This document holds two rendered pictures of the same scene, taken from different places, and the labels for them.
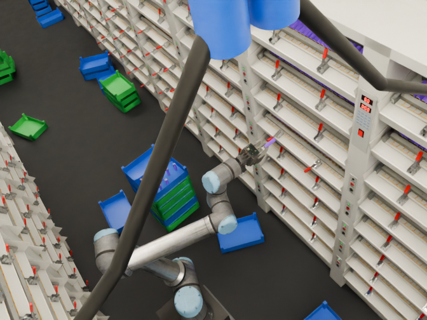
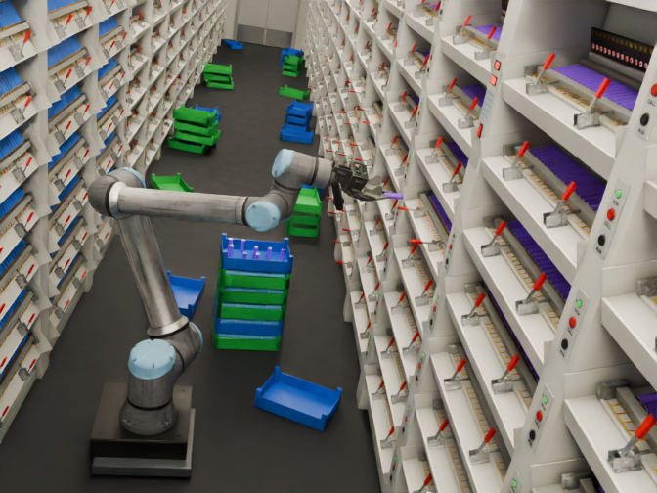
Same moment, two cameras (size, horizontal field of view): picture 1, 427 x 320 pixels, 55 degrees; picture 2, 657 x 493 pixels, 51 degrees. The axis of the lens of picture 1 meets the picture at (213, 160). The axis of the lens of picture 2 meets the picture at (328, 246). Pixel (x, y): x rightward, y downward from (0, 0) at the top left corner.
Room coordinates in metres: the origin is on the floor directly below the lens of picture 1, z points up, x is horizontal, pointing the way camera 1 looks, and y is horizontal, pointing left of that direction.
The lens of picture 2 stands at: (-0.80, -0.73, 1.74)
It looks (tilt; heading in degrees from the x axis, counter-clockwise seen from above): 24 degrees down; 17
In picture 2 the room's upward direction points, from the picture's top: 10 degrees clockwise
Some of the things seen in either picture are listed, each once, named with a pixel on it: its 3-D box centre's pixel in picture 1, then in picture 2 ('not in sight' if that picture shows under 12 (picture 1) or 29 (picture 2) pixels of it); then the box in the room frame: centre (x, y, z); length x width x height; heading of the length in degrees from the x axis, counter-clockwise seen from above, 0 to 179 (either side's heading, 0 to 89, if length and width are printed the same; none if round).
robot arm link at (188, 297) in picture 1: (190, 303); (153, 371); (0.88, 0.32, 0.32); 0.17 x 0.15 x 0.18; 5
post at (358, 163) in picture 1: (364, 193); (471, 306); (0.96, -0.63, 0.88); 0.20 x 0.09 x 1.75; 115
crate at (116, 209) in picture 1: (118, 211); (178, 293); (1.81, 0.79, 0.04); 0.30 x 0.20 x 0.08; 18
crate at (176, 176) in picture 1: (161, 176); (256, 252); (1.71, 0.36, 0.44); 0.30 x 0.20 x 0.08; 121
